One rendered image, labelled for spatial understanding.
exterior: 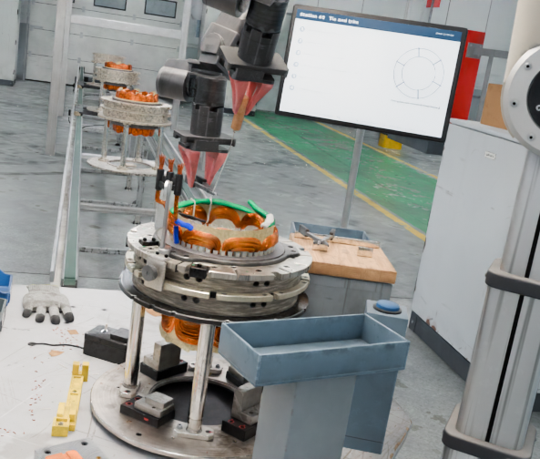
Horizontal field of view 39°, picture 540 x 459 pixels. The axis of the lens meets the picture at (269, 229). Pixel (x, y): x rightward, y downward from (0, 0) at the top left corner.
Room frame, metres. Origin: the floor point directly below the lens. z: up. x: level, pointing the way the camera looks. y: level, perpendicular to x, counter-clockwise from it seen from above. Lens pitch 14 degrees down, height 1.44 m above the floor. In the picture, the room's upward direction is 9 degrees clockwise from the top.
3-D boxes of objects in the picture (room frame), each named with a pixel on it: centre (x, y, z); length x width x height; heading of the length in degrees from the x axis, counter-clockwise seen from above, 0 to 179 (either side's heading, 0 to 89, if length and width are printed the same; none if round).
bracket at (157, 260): (1.13, 0.16, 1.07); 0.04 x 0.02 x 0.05; 58
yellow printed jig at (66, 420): (1.21, 0.30, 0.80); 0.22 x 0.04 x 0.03; 9
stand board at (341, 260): (1.47, -0.15, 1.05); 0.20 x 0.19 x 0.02; 4
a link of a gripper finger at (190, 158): (1.39, 0.14, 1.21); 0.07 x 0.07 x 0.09; 27
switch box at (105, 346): (1.44, 0.28, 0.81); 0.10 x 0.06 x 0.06; 72
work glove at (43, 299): (1.66, 0.48, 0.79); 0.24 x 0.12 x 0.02; 15
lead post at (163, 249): (1.16, 0.16, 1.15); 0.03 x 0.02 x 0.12; 2
